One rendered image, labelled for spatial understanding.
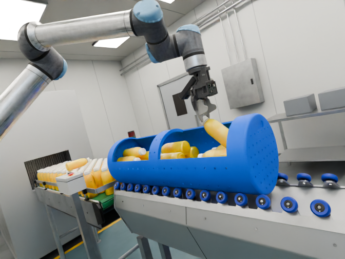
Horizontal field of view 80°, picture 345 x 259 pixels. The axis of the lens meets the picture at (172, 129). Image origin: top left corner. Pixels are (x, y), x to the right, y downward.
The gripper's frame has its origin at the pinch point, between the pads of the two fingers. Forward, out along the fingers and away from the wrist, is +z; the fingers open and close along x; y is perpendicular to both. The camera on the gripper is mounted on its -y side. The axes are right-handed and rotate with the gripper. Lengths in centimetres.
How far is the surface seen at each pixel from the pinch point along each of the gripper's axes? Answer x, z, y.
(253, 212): -11.0, 32.6, 18.9
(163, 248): 5, 79, -58
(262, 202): -10.9, 28.6, 22.5
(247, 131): -9.1, 6.1, 21.9
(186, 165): -14.2, 15.7, -2.2
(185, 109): 319, -15, -275
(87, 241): -29, 60, -85
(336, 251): -13, 38, 40
